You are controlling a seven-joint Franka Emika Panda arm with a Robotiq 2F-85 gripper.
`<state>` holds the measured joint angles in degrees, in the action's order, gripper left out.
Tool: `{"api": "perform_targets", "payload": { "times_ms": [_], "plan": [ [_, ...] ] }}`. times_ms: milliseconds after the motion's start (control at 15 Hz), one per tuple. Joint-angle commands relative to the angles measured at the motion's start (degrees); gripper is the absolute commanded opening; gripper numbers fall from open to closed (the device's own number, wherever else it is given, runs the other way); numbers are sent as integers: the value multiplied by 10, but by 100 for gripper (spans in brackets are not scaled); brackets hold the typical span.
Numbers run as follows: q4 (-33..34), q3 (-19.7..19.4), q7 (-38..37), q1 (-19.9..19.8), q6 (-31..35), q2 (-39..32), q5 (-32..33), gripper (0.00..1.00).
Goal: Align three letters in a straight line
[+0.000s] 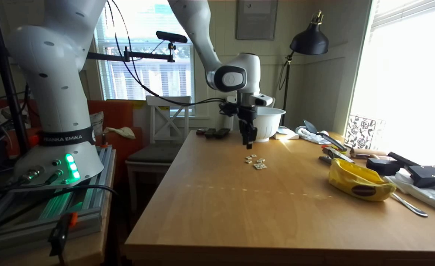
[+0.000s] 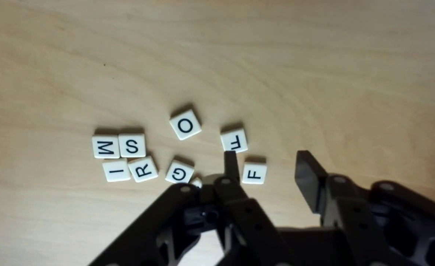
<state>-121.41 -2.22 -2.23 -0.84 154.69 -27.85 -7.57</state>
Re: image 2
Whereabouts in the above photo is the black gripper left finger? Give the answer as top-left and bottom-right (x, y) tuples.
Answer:
(88, 150), (297, 266)

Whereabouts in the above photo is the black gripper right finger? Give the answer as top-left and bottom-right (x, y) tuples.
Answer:
(295, 149), (435, 266)

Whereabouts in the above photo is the white letter G tile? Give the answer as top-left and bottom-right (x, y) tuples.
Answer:
(164, 156), (196, 186)

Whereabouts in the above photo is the white letter F tile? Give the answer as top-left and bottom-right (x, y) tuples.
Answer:
(239, 159), (269, 187)
(218, 125), (249, 155)

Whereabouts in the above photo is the white letter R tile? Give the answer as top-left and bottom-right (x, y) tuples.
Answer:
(127, 155), (159, 184)

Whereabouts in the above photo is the white letter I tile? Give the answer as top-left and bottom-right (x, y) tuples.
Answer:
(100, 159), (131, 184)

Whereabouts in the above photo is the white letter S tile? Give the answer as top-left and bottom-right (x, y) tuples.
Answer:
(116, 131), (147, 159)

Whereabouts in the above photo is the white letter O tile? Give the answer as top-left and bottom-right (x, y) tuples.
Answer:
(166, 106), (203, 141)

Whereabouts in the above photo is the white letter W tile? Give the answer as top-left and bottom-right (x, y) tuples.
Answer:
(90, 131), (121, 160)

